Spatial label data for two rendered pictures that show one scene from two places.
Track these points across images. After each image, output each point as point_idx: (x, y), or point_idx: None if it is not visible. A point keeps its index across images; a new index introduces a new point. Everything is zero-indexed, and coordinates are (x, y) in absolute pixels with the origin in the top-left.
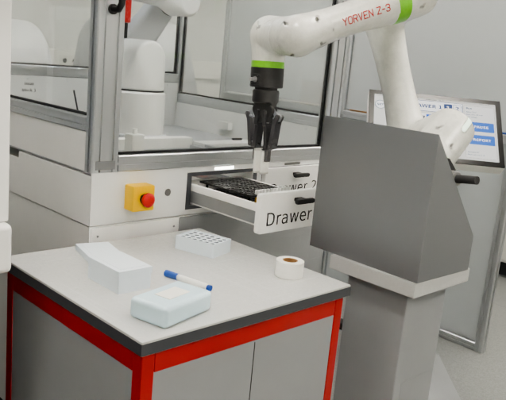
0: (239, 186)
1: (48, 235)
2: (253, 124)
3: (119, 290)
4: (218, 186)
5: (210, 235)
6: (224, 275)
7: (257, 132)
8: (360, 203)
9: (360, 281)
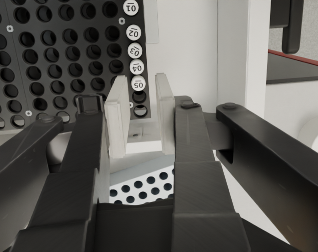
0: (23, 64)
1: None
2: None
3: None
4: (1, 130)
5: (141, 178)
6: (264, 221)
7: (108, 196)
8: None
9: None
